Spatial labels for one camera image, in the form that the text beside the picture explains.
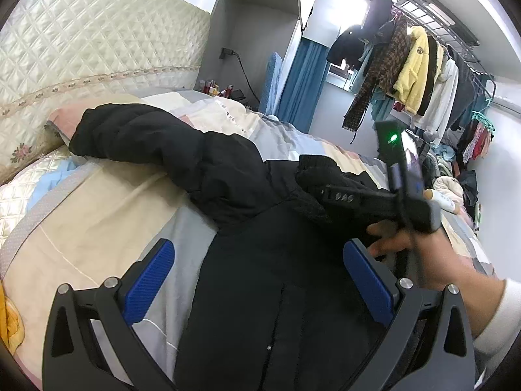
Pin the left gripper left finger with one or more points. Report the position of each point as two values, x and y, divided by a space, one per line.
73 358

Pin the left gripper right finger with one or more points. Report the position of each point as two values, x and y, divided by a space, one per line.
427 342

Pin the black puffer jacket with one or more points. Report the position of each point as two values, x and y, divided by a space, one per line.
274 307

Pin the right forearm white sleeve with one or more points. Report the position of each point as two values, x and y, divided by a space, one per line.
498 346

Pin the pile of clothes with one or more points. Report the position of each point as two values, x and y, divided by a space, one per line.
446 168

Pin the metal clothes rack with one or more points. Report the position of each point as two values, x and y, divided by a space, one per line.
451 31

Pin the right hand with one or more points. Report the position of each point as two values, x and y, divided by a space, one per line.
441 266

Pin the cream cylindrical bolster pillow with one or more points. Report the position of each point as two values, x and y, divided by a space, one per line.
444 202

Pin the yellow cloth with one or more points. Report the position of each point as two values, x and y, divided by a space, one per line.
12 329

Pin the white hooded sweater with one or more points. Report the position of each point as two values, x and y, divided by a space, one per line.
435 120

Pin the teal hanging garment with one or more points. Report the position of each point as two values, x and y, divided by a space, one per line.
378 101

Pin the yellow fleece jacket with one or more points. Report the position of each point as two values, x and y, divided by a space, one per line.
424 59

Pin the dark grey hanging coat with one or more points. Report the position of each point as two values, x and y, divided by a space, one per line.
465 90

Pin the colourful patchwork bed quilt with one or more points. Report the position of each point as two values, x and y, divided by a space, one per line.
107 214

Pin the brown plaid scarf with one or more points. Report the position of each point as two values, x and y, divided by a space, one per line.
382 72

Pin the blue curtain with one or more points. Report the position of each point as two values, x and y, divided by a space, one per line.
304 84

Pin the black hanging jacket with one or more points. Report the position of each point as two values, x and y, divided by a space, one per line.
376 29

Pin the blue covered chair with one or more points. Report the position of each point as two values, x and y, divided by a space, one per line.
270 87

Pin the floral pillow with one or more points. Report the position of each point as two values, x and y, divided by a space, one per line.
25 138

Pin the grey bedside cabinet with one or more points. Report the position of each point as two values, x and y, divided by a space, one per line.
244 34

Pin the cream quilted headboard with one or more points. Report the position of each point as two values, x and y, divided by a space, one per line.
58 51

